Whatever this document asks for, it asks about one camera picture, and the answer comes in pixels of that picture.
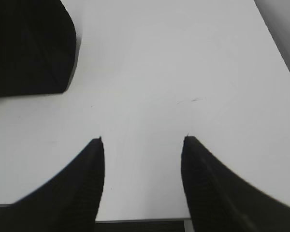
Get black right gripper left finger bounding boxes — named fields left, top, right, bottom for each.
left=0, top=138, right=105, bottom=232

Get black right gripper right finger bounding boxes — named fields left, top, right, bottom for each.
left=181, top=136, right=290, bottom=232

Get black canvas bag tan handles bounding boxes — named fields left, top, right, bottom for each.
left=0, top=0, right=77, bottom=97

